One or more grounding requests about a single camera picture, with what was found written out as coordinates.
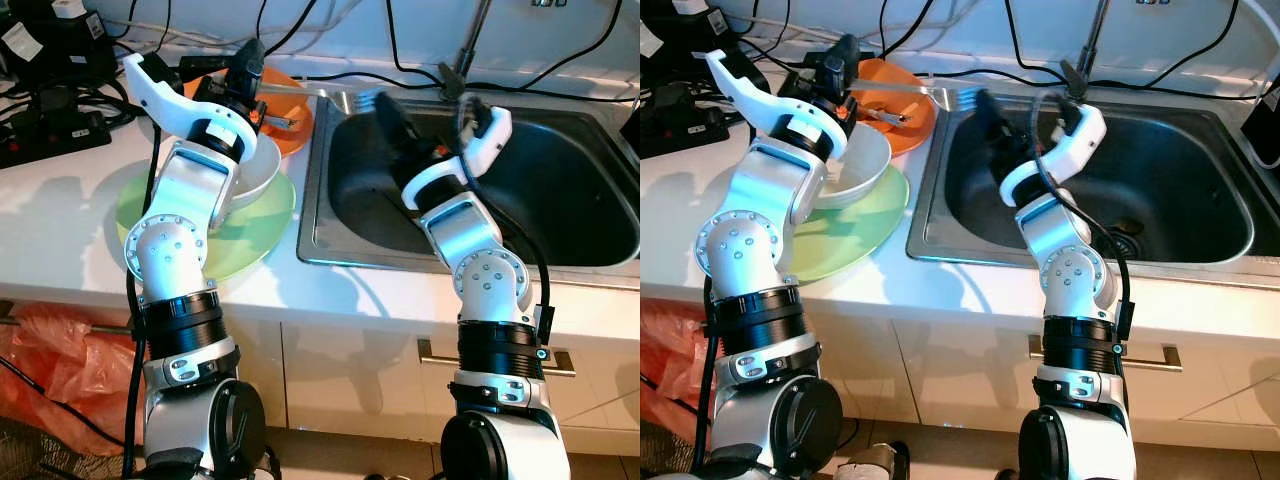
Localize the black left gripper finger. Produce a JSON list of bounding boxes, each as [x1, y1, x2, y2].
[[820, 34, 861, 94], [235, 37, 268, 97]]

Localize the green plate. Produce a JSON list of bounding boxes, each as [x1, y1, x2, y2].
[[780, 163, 911, 285], [115, 165, 298, 283]]

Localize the white kitchen cabinet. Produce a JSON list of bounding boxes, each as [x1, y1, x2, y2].
[[0, 290, 641, 451], [640, 290, 1280, 451]]

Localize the grey metal faucet pipe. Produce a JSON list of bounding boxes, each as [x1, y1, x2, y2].
[[438, 0, 494, 101], [1060, 0, 1113, 98]]

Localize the orange bowl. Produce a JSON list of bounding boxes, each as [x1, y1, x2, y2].
[[183, 65, 314, 158], [845, 57, 939, 157]]

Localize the white bowl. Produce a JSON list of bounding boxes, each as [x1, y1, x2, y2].
[[215, 135, 284, 213], [810, 125, 893, 211]]

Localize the steel sink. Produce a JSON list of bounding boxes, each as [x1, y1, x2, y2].
[[905, 80, 1280, 293], [297, 85, 641, 291]]

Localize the black power strip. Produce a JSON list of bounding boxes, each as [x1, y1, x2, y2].
[[0, 108, 113, 169], [640, 95, 703, 161]]

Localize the black box device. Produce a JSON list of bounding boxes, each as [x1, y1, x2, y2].
[[1240, 85, 1280, 171]]

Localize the red plastic bag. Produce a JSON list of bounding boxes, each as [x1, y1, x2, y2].
[[0, 302, 151, 457], [640, 297, 717, 448]]

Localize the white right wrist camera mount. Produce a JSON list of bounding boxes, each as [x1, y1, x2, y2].
[[998, 103, 1108, 209], [403, 105, 514, 213]]

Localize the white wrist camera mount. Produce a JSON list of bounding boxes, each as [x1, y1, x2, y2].
[[403, 105, 514, 213], [998, 103, 1108, 209], [703, 48, 851, 161], [122, 52, 263, 163]]

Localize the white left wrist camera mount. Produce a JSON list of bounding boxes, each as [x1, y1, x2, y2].
[[122, 52, 263, 163], [703, 48, 851, 161]]

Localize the white hose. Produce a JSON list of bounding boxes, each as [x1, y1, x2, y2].
[[1235, 0, 1280, 61]]

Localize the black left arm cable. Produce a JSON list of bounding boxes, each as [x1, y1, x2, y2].
[[120, 125, 166, 480], [690, 280, 721, 476]]

